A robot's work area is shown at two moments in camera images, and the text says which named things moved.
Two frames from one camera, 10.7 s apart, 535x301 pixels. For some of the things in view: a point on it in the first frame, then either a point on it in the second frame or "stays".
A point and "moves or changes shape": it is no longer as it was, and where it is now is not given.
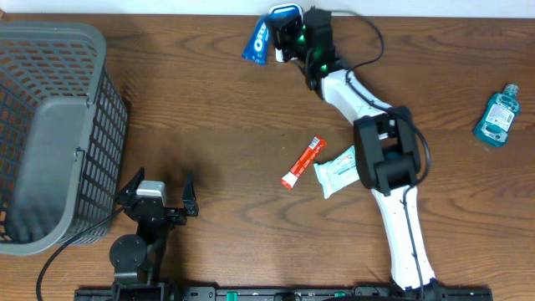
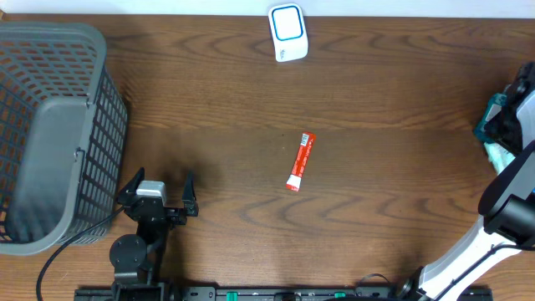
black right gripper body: (290, 38) to (506, 124)
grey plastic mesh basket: (63, 125) stays
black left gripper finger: (189, 197) stays
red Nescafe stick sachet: (314, 147) moves or changes shape
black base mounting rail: (166, 291) stays
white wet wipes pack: (338, 172) to (499, 157)
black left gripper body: (175, 217) stays
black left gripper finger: (127, 194) stays
